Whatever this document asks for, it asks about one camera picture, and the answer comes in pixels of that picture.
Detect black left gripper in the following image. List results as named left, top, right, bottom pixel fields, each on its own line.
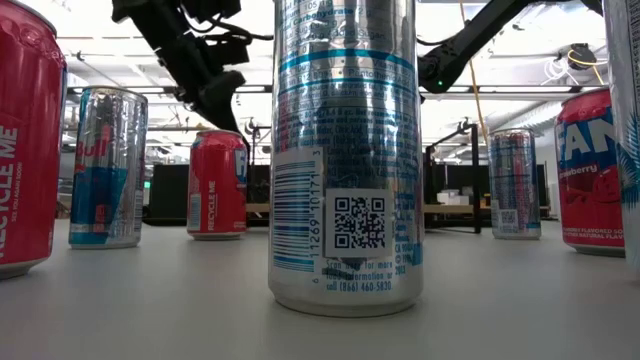
left=187, top=69, right=251, bottom=151

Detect white can black top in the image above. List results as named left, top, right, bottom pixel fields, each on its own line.
left=601, top=0, right=640, bottom=274

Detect silver slim beverage can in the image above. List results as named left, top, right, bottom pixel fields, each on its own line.
left=488, top=126, right=544, bottom=242

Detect red soda can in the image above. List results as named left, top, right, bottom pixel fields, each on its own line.
left=186, top=129, right=250, bottom=242
left=0, top=0, right=69, bottom=281
left=553, top=87, right=626, bottom=259

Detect black partition panel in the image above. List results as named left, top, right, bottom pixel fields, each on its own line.
left=430, top=163, right=550, bottom=221
left=148, top=163, right=191, bottom=221

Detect silver blue energy drink can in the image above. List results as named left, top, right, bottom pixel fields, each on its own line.
left=267, top=0, right=426, bottom=319
left=68, top=85, right=150, bottom=251

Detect white boxes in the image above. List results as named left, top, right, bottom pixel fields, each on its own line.
left=436, top=188, right=472, bottom=207

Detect long ceiling light strip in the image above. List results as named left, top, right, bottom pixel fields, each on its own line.
left=67, top=84, right=609, bottom=97

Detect yellow cable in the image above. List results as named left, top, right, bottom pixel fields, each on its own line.
left=468, top=59, right=490, bottom=146

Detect black metal shelf frame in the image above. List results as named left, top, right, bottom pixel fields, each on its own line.
left=423, top=119, right=482, bottom=236

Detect black ceiling cable reel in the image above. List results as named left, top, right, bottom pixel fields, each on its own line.
left=542, top=42, right=609, bottom=87

